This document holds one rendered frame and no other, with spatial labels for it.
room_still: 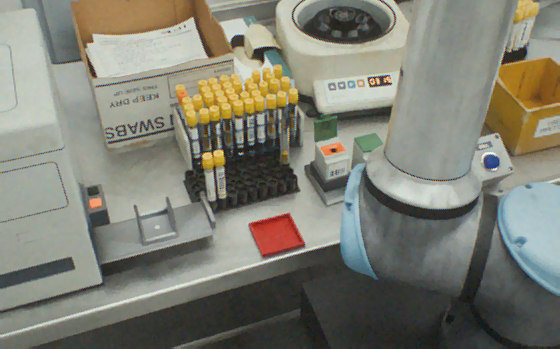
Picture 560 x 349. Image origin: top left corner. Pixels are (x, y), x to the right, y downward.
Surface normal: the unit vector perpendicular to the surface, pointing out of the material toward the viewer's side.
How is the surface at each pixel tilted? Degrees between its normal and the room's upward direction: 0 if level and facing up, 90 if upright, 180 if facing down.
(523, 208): 10
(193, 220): 0
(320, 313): 4
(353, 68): 90
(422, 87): 81
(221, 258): 0
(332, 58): 90
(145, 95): 92
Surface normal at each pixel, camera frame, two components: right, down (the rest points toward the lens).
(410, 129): -0.71, 0.34
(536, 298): -0.39, 0.62
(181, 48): 0.03, -0.74
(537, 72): 0.30, 0.63
